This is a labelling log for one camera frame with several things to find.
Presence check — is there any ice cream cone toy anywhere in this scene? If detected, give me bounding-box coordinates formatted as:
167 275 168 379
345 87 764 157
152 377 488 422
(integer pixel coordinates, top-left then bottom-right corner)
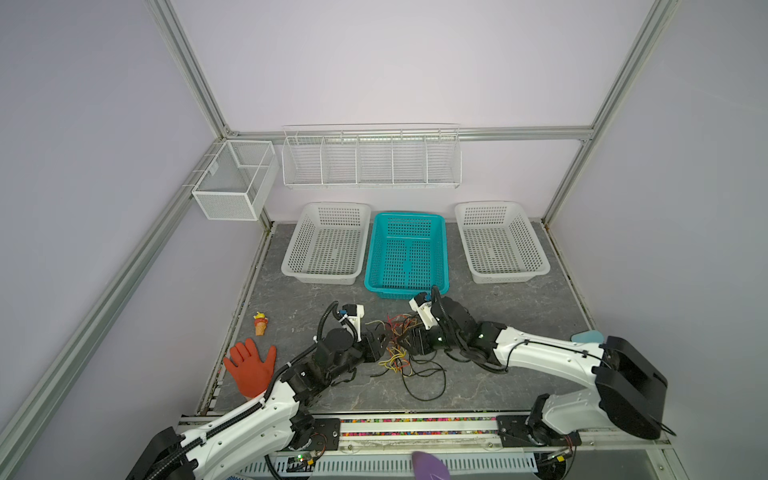
253 312 269 337

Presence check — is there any white mesh wall box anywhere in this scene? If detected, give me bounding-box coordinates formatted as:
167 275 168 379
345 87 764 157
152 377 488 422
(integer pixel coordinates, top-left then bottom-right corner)
192 140 279 221

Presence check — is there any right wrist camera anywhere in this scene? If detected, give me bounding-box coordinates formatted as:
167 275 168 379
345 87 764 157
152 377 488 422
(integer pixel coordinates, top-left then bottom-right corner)
409 292 438 330

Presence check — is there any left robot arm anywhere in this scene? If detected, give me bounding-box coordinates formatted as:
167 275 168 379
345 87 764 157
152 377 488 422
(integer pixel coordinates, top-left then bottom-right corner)
127 303 389 479

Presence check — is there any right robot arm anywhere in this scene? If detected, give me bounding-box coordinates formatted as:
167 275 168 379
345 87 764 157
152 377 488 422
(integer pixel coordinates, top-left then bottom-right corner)
407 290 669 445

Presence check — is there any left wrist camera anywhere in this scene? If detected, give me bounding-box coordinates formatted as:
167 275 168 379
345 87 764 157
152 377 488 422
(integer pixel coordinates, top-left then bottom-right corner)
339 304 364 341

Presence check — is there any white plastic basket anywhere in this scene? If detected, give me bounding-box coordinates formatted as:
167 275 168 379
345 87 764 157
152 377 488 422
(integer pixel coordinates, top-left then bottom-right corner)
454 201 550 284
281 202 371 286

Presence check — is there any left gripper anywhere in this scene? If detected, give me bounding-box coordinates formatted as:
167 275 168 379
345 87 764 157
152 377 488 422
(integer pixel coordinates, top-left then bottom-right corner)
328 329 393 384

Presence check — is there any white wire wall shelf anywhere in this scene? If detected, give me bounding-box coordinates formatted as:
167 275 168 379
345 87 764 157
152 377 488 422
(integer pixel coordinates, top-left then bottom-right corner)
282 123 463 189

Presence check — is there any light blue plastic scraper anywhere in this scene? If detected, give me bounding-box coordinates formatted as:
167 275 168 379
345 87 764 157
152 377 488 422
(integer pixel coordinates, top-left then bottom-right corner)
570 330 605 344

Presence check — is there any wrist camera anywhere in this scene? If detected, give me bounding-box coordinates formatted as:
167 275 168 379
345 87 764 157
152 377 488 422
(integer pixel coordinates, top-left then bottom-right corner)
409 292 438 330
339 304 364 341

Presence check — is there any red rubber glove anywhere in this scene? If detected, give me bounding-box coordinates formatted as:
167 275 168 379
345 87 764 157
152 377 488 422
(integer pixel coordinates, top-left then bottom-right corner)
223 338 277 400

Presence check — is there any right white plastic basket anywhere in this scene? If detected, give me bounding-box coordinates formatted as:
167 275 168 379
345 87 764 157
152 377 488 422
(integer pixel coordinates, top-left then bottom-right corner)
454 201 550 284

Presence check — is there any teal plastic basket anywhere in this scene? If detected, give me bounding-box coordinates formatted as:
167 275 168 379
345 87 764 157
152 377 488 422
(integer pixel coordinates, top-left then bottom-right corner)
364 212 450 300

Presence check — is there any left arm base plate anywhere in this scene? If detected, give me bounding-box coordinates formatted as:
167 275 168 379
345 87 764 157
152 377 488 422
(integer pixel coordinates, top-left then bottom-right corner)
287 417 341 451

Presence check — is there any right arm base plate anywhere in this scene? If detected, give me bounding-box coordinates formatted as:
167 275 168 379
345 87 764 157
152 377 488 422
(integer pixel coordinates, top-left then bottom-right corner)
496 414 582 448

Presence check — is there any purple object at front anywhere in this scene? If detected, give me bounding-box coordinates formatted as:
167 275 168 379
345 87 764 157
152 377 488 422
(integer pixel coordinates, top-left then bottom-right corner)
411 451 451 480

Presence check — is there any left white plastic basket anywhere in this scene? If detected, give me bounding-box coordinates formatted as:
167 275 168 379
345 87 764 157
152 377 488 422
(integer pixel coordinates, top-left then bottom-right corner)
281 202 371 286

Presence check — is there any cable bundle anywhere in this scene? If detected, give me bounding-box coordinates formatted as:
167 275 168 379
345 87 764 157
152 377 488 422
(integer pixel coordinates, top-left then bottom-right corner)
365 311 448 403

